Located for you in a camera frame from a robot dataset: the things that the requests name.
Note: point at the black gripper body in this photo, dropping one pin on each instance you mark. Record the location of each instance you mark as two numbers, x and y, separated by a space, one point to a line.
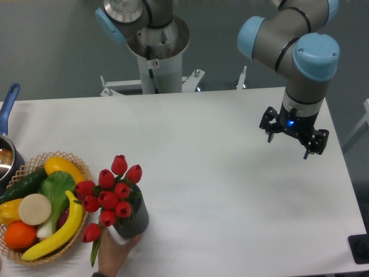
298 127

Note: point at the green cucumber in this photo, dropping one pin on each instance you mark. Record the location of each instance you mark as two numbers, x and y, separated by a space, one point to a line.
26 186

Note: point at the beige round disc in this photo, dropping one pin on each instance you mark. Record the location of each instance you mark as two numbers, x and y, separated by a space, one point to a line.
34 209

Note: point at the red tulip bouquet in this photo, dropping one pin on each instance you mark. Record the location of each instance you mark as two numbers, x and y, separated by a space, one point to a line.
110 197

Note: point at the yellow bell pepper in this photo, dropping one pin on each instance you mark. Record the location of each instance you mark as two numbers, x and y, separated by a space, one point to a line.
9 212

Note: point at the dark red fruit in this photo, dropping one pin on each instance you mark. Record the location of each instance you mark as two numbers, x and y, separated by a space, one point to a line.
63 218

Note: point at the black device at table edge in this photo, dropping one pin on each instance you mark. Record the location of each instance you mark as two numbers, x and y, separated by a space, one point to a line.
359 248

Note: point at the dark grey ribbed vase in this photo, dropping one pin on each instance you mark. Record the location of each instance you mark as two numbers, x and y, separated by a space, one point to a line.
138 221

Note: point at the person's hand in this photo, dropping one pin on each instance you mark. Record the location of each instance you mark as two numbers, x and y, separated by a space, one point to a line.
112 255

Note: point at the blue handled saucepan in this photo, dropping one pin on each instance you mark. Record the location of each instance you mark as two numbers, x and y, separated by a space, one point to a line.
11 159

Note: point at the dark sleeve forearm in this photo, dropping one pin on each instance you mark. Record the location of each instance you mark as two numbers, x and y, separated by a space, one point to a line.
99 274

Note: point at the green bok choy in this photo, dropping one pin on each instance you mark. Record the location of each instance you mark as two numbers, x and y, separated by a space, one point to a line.
54 187

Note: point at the yellow banana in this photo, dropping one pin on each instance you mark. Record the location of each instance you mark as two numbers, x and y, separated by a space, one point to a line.
57 233

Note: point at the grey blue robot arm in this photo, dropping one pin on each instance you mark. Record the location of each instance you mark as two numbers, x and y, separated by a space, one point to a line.
290 45

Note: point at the orange fruit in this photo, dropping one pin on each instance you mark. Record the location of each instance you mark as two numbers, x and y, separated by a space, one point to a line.
19 235

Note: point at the woven wicker basket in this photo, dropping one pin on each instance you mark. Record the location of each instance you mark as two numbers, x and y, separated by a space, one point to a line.
29 167

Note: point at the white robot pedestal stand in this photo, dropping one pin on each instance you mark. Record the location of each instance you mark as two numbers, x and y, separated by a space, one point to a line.
159 57

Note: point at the white frame at right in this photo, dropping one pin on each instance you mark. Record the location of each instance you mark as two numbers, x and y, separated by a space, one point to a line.
357 131

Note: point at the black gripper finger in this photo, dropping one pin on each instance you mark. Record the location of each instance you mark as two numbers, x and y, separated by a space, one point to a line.
270 123
314 141

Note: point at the second grey robot arm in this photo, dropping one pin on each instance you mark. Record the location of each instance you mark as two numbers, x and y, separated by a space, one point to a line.
120 20

